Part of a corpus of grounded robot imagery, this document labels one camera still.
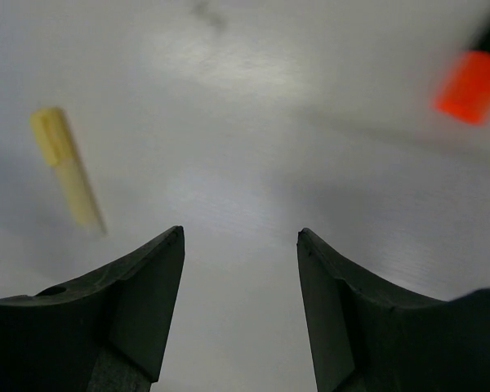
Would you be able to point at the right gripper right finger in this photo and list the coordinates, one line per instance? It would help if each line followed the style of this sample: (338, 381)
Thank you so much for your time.
(368, 334)

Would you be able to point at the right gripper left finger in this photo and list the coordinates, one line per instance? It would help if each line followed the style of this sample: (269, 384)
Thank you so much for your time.
(106, 330)

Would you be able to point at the yellow highlighter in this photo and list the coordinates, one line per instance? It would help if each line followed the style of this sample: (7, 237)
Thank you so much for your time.
(55, 141)

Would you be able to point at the orange black highlighter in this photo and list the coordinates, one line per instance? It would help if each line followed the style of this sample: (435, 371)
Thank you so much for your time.
(465, 93)

